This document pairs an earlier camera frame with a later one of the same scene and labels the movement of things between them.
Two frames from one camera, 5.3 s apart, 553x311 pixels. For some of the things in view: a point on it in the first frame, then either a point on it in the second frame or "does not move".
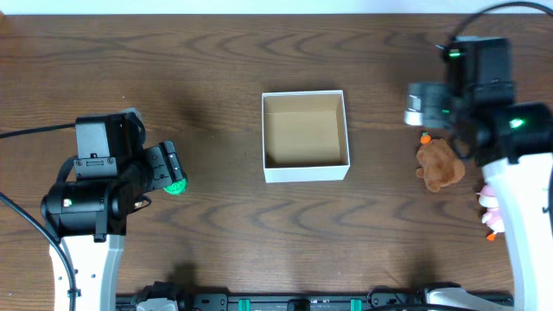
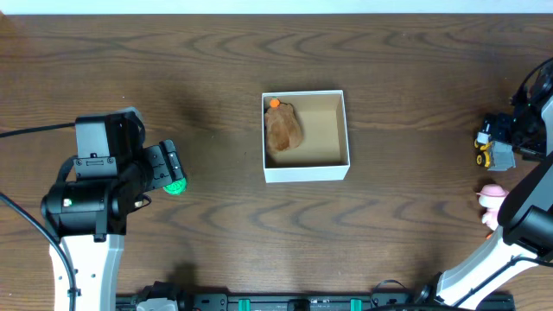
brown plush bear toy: [438, 164] -> [283, 130]
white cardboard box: [304, 136] does not move
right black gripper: [438, 95] -> [535, 151]
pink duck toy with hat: [492, 217] does not move
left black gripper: [165, 165] does not move
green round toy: [176, 187] does not move
